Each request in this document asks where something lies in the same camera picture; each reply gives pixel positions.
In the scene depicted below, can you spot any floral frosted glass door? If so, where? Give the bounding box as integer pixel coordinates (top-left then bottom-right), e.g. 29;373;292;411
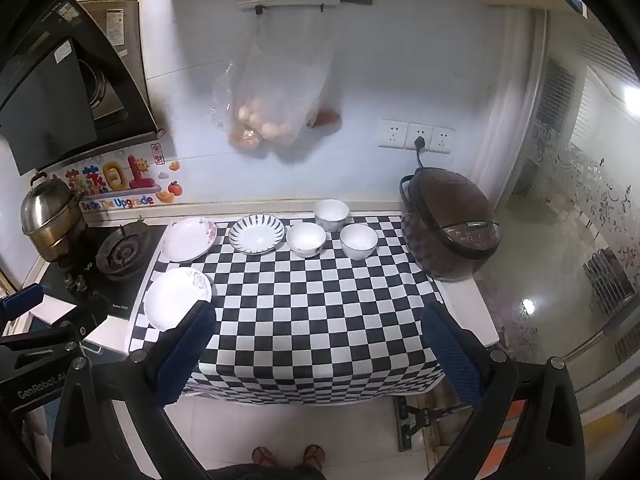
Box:
505;10;640;411

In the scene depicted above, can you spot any black white checkered cloth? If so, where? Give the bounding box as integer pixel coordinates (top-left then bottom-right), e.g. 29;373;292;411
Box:
127;214;451;407

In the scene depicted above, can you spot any white plate striped rim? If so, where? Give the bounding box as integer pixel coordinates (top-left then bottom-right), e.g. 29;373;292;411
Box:
228;213;287;256

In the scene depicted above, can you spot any person's right foot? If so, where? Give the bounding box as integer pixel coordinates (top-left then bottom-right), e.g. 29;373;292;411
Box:
303;443;326;471

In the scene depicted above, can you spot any colourful wall sticker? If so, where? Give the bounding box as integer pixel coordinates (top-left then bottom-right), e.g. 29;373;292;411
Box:
64;142;184;214

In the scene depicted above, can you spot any white floral plate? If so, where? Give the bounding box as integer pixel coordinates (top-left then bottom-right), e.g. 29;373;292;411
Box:
143;267;215;332
159;216;219;263

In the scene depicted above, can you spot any white bowl dark rim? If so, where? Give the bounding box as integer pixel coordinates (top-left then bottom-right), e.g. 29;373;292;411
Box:
339;223;379;262

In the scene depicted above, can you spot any brown rice cooker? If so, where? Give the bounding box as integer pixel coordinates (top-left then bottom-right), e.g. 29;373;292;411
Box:
398;166;503;282

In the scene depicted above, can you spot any black gas stove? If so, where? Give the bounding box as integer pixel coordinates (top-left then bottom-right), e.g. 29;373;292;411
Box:
40;219;167;322

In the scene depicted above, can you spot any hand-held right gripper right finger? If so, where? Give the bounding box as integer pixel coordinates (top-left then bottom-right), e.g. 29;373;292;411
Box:
421;302;584;480

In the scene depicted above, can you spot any white wall socket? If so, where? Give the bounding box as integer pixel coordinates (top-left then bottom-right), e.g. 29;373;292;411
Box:
405;122;434;152
378;119;412;150
430;126;456;155

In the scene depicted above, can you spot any black folding frame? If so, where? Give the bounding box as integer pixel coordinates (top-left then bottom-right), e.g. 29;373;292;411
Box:
394;394;457;454

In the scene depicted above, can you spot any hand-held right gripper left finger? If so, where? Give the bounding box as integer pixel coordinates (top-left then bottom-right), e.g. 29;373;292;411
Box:
51;301;218;480

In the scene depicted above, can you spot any translucent plastic bag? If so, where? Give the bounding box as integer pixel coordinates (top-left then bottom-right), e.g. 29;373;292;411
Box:
207;9;342;162

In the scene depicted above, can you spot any white bowl blue rim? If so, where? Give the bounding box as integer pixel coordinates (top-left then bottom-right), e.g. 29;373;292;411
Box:
313;199;350;233

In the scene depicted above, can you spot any stainless steel steamer pot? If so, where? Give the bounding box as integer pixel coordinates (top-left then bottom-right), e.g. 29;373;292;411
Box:
20;172;89;264

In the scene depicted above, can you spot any pile of eggs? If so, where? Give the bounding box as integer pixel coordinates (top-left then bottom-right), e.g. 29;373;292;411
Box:
230;97;297;150

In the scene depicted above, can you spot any white wall hook rail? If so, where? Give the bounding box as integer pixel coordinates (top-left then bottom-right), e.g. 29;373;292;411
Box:
237;0;374;16

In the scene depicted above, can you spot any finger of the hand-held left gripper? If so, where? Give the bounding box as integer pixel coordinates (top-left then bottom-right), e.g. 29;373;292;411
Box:
0;301;109;380
0;282;46;323

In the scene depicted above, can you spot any black range hood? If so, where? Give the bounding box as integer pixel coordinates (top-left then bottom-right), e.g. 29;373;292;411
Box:
0;0;166;177

